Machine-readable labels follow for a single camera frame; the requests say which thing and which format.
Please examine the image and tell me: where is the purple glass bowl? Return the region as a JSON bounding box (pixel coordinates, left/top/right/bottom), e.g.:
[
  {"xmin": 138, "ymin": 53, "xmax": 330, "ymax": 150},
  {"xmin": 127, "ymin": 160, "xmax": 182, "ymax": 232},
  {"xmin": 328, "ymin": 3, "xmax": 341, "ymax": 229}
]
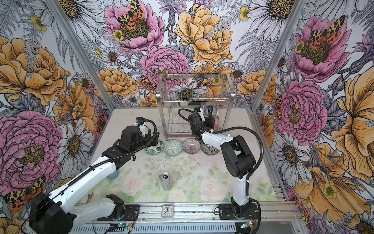
[{"xmin": 183, "ymin": 138, "xmax": 201, "ymax": 154}]

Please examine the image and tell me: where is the dark grey petal bowl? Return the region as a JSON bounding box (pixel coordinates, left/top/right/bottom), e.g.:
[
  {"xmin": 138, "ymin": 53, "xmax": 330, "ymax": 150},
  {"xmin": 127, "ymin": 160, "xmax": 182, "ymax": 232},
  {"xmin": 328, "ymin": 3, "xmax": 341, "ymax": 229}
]
[{"xmin": 207, "ymin": 105, "xmax": 219, "ymax": 117}]

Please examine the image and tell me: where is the green leaf pattern bowl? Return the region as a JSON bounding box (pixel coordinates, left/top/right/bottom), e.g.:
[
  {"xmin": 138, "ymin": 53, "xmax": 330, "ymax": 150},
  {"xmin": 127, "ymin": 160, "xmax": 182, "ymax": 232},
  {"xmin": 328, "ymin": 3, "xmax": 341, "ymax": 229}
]
[{"xmin": 145, "ymin": 139, "xmax": 164, "ymax": 156}]

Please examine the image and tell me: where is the dark speckled pattern bowl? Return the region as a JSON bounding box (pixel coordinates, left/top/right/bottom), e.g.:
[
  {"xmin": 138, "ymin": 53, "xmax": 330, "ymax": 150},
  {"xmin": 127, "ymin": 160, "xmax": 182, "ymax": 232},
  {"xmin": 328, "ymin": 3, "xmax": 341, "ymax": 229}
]
[{"xmin": 201, "ymin": 143, "xmax": 219, "ymax": 156}]

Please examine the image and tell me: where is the green geometric pattern bowl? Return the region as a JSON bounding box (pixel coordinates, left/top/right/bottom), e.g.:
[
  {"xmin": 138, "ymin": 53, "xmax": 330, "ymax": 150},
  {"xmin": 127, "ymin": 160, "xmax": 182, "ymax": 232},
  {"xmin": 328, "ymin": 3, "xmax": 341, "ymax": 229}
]
[{"xmin": 164, "ymin": 139, "xmax": 183, "ymax": 156}]

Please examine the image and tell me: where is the blue floral bowl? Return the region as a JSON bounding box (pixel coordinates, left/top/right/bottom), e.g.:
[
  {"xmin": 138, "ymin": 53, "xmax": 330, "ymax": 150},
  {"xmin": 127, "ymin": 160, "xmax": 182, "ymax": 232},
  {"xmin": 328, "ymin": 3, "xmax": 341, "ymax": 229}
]
[{"xmin": 202, "ymin": 106, "xmax": 209, "ymax": 116}]

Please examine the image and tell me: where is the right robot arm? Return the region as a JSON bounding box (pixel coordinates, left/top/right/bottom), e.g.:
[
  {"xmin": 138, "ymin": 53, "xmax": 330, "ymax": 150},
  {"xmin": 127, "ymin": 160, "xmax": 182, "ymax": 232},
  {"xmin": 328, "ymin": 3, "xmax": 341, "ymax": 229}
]
[{"xmin": 187, "ymin": 110, "xmax": 256, "ymax": 218}]

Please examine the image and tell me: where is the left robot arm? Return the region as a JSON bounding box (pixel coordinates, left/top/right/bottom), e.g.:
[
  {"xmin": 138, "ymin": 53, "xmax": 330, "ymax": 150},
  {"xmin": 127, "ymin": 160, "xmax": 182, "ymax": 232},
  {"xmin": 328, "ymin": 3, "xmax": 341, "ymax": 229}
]
[{"xmin": 29, "ymin": 123, "xmax": 160, "ymax": 234}]

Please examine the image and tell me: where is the steel two-tier dish rack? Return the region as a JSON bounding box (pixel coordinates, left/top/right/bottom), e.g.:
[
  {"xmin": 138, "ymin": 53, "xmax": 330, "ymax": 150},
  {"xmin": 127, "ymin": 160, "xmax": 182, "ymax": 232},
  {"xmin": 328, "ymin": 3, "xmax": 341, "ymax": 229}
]
[{"xmin": 156, "ymin": 73, "xmax": 235, "ymax": 140}]

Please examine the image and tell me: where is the silver drink can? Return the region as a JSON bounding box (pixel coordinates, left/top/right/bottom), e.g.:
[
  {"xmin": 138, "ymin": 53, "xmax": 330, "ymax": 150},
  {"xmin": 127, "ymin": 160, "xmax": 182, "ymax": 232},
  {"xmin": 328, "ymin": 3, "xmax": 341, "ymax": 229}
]
[{"xmin": 159, "ymin": 172, "xmax": 173, "ymax": 191}]

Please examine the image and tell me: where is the steel wrench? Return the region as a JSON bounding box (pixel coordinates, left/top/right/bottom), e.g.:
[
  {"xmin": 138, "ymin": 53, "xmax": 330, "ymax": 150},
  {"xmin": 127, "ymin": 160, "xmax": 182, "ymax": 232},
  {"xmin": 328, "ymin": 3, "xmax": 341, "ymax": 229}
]
[{"xmin": 86, "ymin": 192, "xmax": 94, "ymax": 203}]

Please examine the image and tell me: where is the small white clock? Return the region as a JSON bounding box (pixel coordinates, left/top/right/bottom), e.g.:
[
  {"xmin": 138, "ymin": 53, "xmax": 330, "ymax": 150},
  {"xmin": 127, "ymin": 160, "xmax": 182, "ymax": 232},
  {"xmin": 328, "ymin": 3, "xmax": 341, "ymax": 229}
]
[{"xmin": 161, "ymin": 204, "xmax": 174, "ymax": 219}]

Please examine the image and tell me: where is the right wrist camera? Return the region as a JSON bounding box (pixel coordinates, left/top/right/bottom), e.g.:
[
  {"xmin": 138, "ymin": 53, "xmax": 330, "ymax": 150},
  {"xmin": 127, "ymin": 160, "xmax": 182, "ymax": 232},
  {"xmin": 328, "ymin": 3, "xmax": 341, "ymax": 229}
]
[{"xmin": 194, "ymin": 107, "xmax": 205, "ymax": 122}]

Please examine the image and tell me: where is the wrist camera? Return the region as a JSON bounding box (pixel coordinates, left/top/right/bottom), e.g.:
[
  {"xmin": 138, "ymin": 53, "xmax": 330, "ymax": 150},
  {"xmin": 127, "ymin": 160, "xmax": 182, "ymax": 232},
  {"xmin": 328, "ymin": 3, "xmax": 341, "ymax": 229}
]
[
  {"xmin": 135, "ymin": 117, "xmax": 145, "ymax": 126},
  {"xmin": 194, "ymin": 107, "xmax": 205, "ymax": 122}
]

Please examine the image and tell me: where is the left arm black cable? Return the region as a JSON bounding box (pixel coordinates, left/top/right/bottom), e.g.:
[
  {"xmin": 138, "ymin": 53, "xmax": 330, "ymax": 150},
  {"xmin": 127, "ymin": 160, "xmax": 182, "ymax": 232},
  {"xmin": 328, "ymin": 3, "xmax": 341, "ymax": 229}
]
[{"xmin": 20, "ymin": 119, "xmax": 158, "ymax": 232}]

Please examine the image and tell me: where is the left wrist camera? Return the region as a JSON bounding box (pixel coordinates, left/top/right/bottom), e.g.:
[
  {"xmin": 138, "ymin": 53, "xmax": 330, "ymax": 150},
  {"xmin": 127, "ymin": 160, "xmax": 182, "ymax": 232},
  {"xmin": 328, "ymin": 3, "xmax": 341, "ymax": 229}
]
[{"xmin": 135, "ymin": 117, "xmax": 145, "ymax": 126}]

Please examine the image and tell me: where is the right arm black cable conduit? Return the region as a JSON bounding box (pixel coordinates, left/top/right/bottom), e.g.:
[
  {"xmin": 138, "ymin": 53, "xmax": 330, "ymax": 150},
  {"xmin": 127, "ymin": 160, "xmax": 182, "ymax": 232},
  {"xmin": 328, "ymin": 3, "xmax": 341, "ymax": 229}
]
[{"xmin": 177, "ymin": 108, "xmax": 264, "ymax": 234}]

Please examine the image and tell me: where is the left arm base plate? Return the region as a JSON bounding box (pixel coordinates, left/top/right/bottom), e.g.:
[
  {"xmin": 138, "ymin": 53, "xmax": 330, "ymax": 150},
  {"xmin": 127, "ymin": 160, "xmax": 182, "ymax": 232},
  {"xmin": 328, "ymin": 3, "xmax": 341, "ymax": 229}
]
[{"xmin": 97, "ymin": 204, "xmax": 140, "ymax": 221}]

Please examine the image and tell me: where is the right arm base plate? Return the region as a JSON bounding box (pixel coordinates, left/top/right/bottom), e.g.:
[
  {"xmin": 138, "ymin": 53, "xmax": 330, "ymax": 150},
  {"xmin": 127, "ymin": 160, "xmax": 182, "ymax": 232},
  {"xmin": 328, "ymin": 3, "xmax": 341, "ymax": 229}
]
[{"xmin": 218, "ymin": 203, "xmax": 260, "ymax": 220}]

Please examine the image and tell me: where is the aluminium front rail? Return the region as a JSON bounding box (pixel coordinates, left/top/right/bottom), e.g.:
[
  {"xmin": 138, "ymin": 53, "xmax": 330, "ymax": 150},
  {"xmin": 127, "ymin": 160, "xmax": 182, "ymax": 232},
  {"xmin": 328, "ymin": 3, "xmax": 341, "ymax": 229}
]
[{"xmin": 52, "ymin": 201, "xmax": 304, "ymax": 224}]

